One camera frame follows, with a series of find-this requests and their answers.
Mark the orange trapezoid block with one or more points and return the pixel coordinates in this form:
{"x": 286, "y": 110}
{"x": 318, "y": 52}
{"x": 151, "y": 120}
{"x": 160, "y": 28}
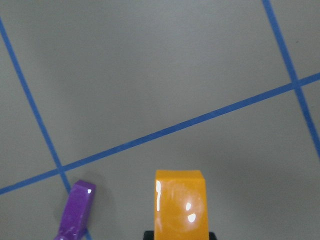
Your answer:
{"x": 180, "y": 205}

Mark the purple trapezoid block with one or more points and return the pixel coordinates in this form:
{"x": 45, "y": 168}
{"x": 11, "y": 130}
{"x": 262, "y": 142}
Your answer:
{"x": 75, "y": 216}

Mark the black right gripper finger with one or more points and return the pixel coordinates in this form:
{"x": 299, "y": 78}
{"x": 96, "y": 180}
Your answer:
{"x": 149, "y": 235}

